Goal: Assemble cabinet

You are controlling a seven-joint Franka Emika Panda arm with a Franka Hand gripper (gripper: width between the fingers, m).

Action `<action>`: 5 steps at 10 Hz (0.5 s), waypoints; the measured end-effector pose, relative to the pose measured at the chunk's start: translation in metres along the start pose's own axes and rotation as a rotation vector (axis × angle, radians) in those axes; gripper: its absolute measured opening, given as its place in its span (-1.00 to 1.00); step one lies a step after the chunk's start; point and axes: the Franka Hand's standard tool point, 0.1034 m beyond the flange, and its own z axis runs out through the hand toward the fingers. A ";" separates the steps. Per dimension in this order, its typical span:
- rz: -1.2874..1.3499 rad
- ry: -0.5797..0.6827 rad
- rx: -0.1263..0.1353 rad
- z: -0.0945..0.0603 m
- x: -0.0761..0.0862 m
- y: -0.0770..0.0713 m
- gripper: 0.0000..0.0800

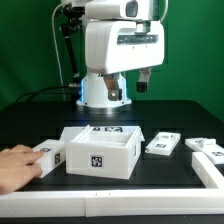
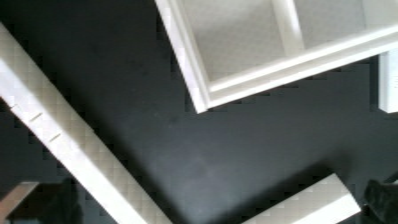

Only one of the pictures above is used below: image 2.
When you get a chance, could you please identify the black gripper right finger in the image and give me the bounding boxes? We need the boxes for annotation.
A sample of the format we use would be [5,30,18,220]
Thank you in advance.
[364,180,398,220]

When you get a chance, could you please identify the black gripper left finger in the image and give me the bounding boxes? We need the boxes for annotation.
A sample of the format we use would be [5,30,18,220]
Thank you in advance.
[0,182,39,220]

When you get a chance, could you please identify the white door panel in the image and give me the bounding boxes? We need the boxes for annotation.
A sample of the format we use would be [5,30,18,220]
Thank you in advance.
[378,49,398,113]

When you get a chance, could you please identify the white cabinet body box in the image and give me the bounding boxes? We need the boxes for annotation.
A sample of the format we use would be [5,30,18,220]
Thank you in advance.
[154,0,398,112]

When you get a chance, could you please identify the white cabinet top block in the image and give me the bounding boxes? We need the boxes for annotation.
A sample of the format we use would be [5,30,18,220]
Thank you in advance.
[241,174,361,224]

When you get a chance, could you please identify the white fence rail frame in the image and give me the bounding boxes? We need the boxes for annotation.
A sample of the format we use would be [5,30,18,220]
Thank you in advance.
[0,23,172,224]

